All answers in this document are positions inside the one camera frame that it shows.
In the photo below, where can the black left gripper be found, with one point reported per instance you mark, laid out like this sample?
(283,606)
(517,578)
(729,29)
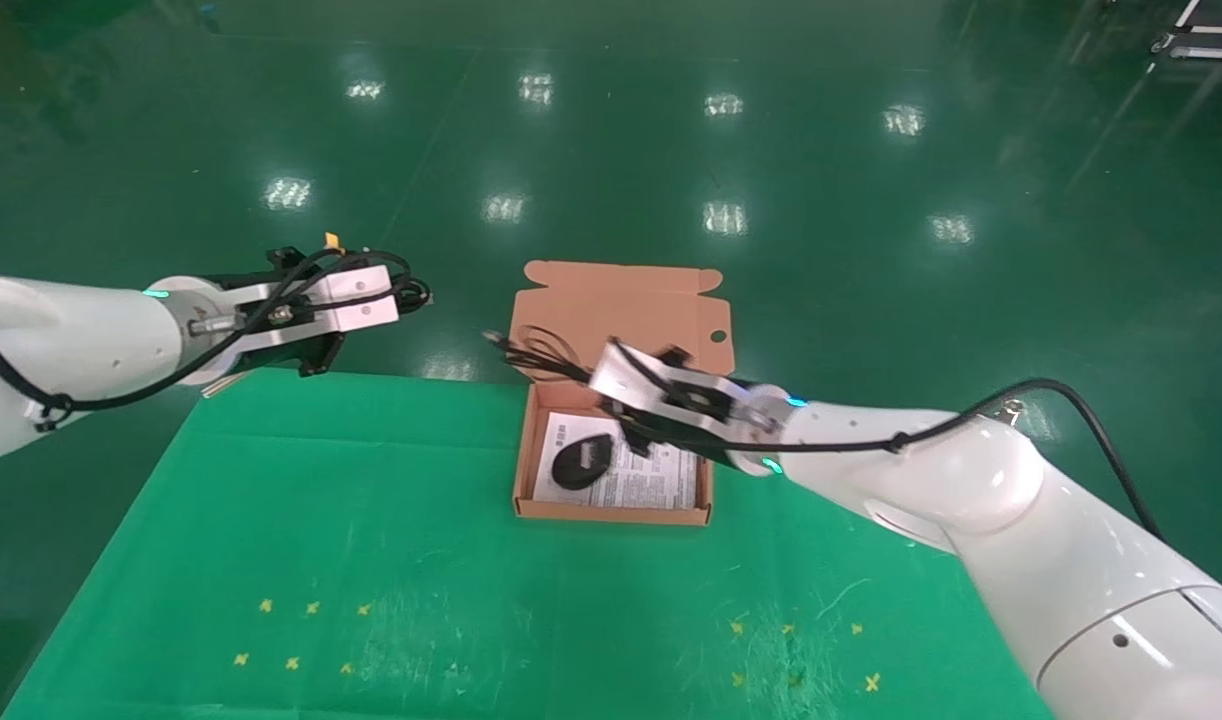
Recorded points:
(323,355)

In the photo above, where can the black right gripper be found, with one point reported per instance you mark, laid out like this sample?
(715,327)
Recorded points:
(706,440)

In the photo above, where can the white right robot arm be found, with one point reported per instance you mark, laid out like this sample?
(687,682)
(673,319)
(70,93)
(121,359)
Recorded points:
(971,470)

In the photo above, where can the orange cardboard box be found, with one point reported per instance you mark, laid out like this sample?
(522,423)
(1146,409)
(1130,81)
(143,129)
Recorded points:
(621,310)

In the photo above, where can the white printed paper leaflet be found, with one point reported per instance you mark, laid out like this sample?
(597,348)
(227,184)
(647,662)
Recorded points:
(661,482)

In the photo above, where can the metal binder clip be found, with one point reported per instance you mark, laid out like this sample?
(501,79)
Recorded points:
(221,385)
(1013,406)

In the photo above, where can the green table mat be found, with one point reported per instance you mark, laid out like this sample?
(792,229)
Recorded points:
(421,560)

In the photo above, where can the white metal wheeled cart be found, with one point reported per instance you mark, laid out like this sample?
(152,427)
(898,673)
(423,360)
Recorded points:
(1206,45)

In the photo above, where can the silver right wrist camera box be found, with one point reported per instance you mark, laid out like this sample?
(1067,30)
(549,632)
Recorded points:
(621,380)

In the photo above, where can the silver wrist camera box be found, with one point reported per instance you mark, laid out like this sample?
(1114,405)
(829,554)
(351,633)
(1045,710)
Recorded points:
(361,300)
(621,380)

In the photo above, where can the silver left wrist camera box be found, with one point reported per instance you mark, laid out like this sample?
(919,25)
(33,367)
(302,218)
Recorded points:
(361,300)

